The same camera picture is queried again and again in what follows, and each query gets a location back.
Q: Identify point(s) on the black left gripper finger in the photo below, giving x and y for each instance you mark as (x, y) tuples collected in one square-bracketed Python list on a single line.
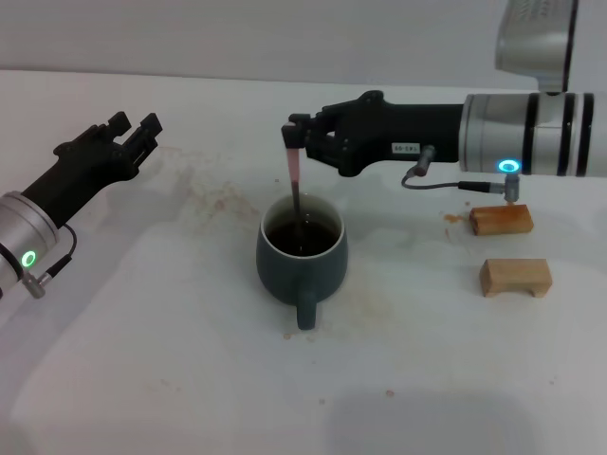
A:
[(144, 137), (119, 124)]

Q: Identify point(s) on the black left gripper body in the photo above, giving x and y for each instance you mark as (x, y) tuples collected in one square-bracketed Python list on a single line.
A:
[(85, 166)]

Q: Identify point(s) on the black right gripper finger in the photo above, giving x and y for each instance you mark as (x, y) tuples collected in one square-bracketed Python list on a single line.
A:
[(294, 135), (315, 122)]

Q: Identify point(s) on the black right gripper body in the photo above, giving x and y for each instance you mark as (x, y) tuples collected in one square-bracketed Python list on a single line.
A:
[(403, 128)]

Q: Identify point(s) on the dark grey ceramic cup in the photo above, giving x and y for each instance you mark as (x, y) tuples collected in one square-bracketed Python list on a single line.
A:
[(284, 279)]

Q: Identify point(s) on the coffee stained wooden block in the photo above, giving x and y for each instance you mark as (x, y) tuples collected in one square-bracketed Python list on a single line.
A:
[(498, 220)]

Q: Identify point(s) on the light wooden block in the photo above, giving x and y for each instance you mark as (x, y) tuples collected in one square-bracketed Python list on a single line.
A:
[(512, 275)]

